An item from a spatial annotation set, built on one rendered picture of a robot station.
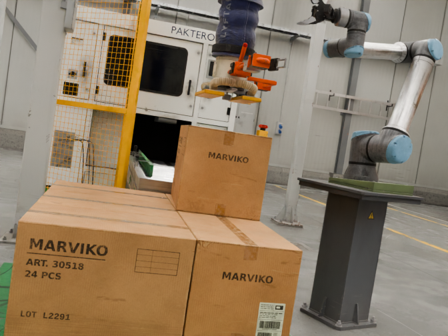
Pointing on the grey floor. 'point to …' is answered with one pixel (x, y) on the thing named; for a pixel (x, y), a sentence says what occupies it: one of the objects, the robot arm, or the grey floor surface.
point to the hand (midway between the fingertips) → (299, 7)
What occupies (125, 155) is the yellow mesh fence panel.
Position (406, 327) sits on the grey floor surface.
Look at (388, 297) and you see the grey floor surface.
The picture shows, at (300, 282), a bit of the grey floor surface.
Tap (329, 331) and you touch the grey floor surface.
